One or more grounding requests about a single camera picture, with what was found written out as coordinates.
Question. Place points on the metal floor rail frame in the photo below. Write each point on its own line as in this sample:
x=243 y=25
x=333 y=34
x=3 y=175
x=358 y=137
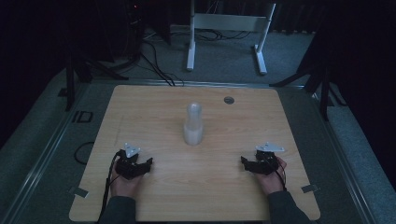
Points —
x=218 y=84

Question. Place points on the black tripod stand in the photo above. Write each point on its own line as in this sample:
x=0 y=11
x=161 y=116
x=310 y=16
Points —
x=70 y=84
x=324 y=93

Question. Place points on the white metal stand frame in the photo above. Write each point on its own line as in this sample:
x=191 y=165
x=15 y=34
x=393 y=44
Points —
x=229 y=21

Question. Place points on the dark equipment rack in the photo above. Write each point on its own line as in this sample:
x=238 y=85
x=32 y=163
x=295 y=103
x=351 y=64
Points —
x=135 y=31

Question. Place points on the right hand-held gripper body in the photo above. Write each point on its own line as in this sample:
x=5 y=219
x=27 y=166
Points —
x=264 y=163

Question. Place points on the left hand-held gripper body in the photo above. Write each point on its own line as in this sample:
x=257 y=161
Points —
x=127 y=166

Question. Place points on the person's left hand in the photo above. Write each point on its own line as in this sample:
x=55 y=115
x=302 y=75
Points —
x=124 y=188

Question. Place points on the person's right hand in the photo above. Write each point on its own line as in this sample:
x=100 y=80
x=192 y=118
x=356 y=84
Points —
x=272 y=183

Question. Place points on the stack of nested clear cups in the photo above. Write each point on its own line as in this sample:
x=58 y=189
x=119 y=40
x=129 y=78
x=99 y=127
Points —
x=193 y=130

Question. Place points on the grey tape piece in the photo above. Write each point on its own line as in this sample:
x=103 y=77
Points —
x=79 y=192
x=310 y=188

